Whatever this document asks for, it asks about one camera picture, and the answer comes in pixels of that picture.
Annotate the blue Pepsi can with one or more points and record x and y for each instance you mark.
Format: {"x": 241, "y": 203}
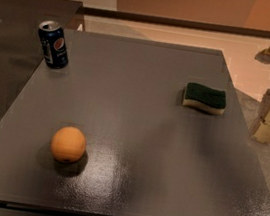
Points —
{"x": 53, "y": 43}

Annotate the green and yellow sponge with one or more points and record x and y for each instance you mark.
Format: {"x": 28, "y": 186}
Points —
{"x": 204, "y": 98}

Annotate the orange fruit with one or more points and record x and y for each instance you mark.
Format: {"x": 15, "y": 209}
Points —
{"x": 68, "y": 145}

